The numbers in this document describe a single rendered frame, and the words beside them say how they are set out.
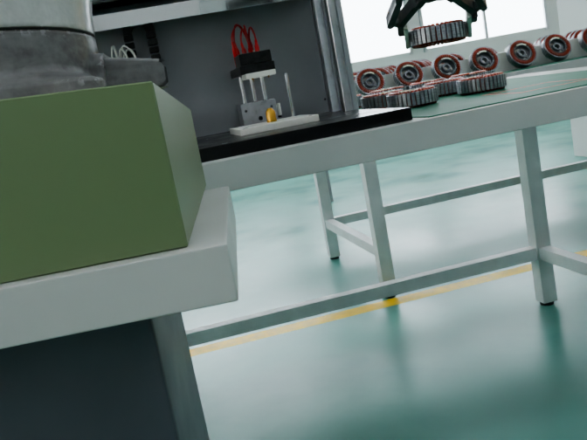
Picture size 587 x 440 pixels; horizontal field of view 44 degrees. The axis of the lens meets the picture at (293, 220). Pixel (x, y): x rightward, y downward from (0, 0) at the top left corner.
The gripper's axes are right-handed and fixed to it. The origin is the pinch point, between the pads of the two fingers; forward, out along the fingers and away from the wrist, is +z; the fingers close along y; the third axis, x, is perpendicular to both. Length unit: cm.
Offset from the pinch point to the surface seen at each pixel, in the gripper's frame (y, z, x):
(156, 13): -53, -11, 9
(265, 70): -33.9, -1.9, -2.6
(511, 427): 5, 55, -71
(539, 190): 28, 103, 1
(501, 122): 7.8, -7.5, -24.6
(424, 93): -3.9, 16.0, -4.2
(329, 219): -55, 199, 35
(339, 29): -19.2, 4.9, 8.0
